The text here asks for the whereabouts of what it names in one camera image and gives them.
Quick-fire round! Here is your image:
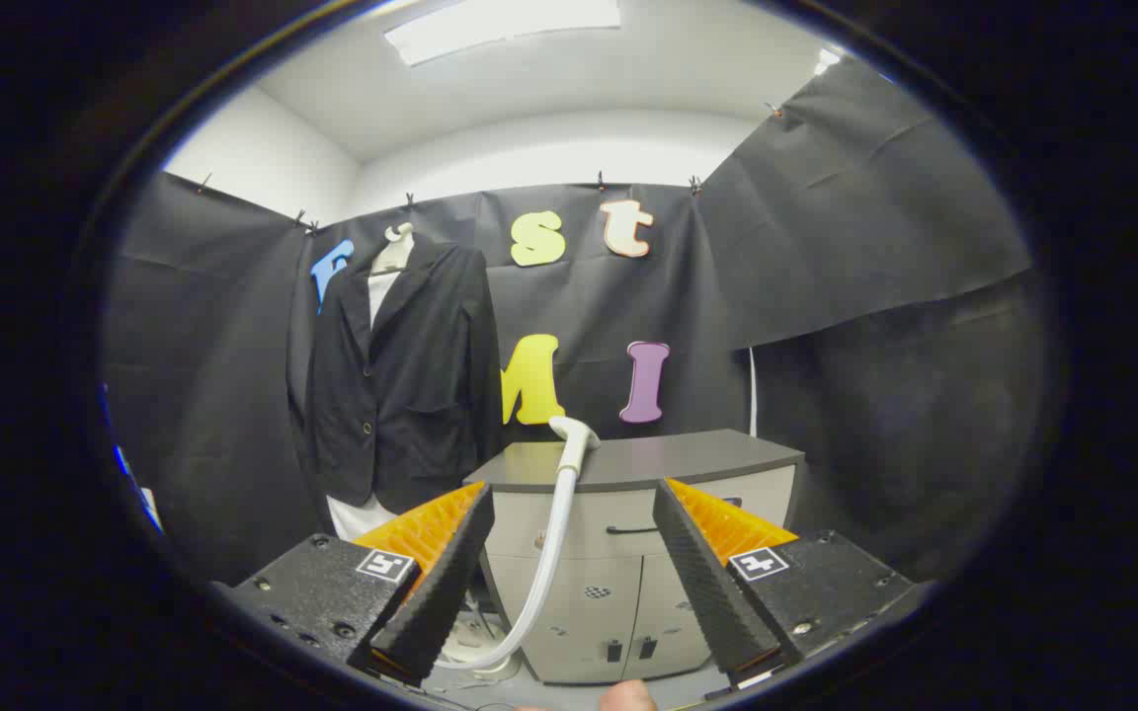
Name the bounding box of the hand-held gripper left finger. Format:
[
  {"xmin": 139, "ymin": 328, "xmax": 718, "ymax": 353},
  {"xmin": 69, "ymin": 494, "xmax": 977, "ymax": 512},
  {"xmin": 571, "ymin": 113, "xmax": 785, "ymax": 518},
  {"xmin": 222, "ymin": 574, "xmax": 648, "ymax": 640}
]
[{"xmin": 218, "ymin": 481, "xmax": 497, "ymax": 687}]

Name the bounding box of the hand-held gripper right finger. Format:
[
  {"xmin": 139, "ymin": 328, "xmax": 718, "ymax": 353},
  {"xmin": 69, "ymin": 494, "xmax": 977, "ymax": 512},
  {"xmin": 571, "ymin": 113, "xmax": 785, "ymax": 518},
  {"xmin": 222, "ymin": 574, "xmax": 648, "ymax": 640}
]
[{"xmin": 652, "ymin": 478, "xmax": 931, "ymax": 692}]

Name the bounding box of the white garment steamer handle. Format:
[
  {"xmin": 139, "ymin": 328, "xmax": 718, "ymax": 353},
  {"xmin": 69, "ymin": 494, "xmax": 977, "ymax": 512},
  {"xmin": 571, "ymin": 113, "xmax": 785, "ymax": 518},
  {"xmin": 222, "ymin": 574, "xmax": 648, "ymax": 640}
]
[{"xmin": 528, "ymin": 416, "xmax": 602, "ymax": 603}]

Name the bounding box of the black suit jacket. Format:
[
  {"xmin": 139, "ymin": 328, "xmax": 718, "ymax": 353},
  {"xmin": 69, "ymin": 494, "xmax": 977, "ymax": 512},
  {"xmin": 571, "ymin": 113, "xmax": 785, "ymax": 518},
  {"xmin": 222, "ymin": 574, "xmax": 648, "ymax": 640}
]
[{"xmin": 287, "ymin": 237, "xmax": 503, "ymax": 514}]

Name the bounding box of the white steamer base with poles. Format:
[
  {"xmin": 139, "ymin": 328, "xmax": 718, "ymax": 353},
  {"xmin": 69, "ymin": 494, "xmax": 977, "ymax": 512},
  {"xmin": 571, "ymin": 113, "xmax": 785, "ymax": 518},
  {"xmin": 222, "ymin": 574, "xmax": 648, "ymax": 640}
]
[{"xmin": 431, "ymin": 592, "xmax": 523, "ymax": 684}]

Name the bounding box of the grey cabinet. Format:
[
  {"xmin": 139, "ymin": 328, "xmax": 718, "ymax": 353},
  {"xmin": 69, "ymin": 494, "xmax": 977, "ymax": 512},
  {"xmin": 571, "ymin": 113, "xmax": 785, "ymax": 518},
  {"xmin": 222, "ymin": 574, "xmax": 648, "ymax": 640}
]
[{"xmin": 463, "ymin": 429, "xmax": 807, "ymax": 685}]

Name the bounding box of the white plastic hanger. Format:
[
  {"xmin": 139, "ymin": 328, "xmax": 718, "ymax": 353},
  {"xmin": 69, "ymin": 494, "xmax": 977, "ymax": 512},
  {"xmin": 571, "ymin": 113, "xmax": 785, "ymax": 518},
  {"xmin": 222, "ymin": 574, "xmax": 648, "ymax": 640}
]
[{"xmin": 371, "ymin": 223, "xmax": 417, "ymax": 276}]

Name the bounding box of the black backdrop cloth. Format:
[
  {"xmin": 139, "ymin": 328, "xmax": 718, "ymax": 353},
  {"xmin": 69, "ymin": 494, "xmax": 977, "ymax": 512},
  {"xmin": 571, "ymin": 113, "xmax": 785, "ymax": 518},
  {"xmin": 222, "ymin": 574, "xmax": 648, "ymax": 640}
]
[{"xmin": 100, "ymin": 59, "xmax": 1049, "ymax": 589}]

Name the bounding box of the row of black clips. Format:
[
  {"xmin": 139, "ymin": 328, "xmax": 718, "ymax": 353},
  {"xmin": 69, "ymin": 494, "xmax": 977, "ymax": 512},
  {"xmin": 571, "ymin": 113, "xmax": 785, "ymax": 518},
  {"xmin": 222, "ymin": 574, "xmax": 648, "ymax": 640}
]
[{"xmin": 196, "ymin": 99, "xmax": 787, "ymax": 238}]

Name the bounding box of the large ceiling light panel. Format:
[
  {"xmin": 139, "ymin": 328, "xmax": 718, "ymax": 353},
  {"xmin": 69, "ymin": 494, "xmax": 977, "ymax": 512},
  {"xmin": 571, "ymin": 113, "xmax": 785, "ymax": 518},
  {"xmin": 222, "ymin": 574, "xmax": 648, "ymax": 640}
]
[{"xmin": 383, "ymin": 0, "xmax": 622, "ymax": 67}]

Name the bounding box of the white steamer hose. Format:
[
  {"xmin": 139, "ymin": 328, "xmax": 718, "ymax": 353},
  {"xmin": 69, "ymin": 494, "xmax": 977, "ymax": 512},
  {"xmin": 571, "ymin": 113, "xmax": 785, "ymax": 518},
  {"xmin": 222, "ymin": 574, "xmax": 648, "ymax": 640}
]
[{"xmin": 436, "ymin": 592, "xmax": 548, "ymax": 672}]

